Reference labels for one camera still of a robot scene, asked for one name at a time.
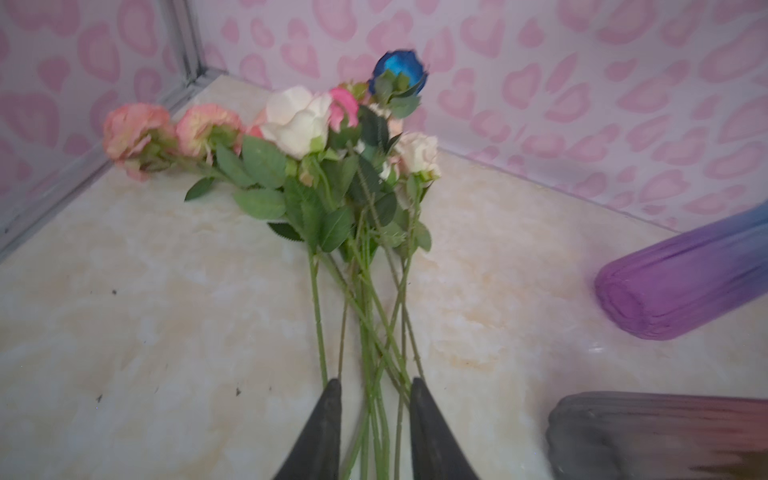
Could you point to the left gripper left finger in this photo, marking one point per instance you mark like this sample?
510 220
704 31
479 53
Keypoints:
316 452

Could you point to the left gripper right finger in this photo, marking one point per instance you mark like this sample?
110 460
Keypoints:
435 452

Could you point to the red grey glass vase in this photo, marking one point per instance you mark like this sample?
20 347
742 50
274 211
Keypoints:
622 435

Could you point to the purple glass vase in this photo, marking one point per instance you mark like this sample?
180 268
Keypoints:
675 286

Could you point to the small cream rose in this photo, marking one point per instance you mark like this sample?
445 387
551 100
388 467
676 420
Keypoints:
418 155

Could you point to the cream white rose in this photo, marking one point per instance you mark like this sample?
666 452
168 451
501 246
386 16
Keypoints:
296 120

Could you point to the small magenta rose bud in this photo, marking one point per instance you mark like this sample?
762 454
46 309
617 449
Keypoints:
343 109

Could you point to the pink rose far left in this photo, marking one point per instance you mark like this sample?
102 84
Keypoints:
140 138

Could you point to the dark blue rose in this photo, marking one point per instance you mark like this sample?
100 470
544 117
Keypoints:
409 73

